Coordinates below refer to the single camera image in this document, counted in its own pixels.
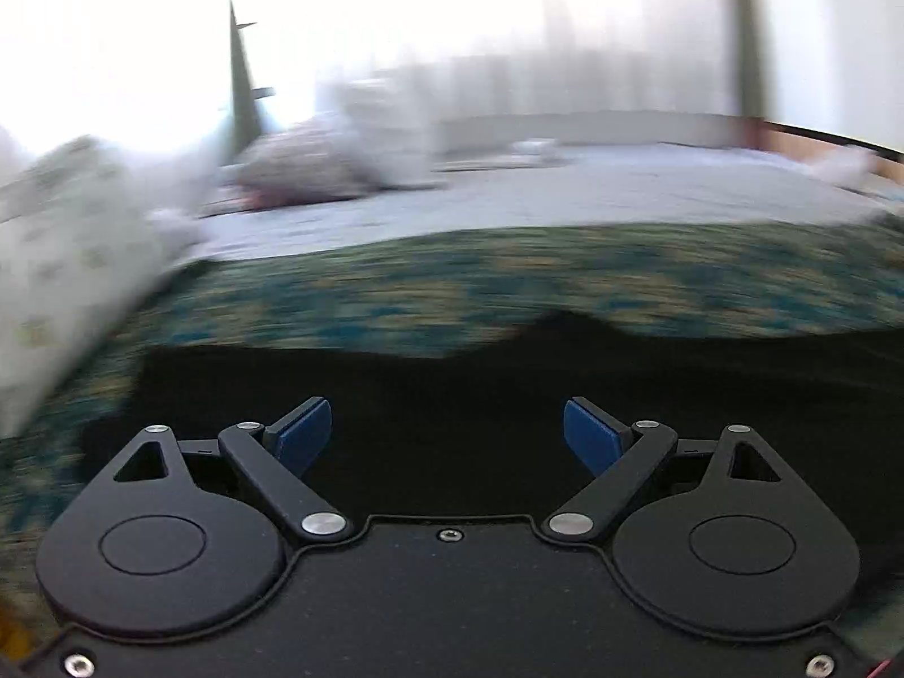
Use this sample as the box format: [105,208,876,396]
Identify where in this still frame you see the white sheer curtain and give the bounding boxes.
[233,0,742,121]

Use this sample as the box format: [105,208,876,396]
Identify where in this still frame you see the small white cloth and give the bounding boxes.
[508,137,566,163]

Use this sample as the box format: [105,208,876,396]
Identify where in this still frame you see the black pants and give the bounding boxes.
[81,309,904,623]

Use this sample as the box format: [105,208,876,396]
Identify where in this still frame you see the teal patterned blanket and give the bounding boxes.
[0,222,904,651]

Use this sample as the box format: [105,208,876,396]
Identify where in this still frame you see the crumpled white garment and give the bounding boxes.
[812,145,904,220]

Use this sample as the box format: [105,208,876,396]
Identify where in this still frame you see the green curtain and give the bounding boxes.
[720,0,774,121]
[226,0,273,149]

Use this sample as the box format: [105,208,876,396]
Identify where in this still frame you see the purple floral pillow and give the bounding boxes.
[226,120,397,209]

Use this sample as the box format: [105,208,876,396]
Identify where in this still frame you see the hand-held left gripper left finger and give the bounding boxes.
[111,397,349,545]

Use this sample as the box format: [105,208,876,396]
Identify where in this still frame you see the wooden bed frame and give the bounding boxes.
[759,120,904,181]

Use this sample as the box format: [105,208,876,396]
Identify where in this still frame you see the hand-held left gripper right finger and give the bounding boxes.
[540,397,792,545]

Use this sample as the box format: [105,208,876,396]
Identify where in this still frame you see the white green floral pillow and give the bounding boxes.
[0,136,213,439]

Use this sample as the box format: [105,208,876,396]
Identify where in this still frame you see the plain white pillow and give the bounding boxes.
[318,74,442,188]

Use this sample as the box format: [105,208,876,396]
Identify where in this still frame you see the white bed sheet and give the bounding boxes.
[198,141,898,262]

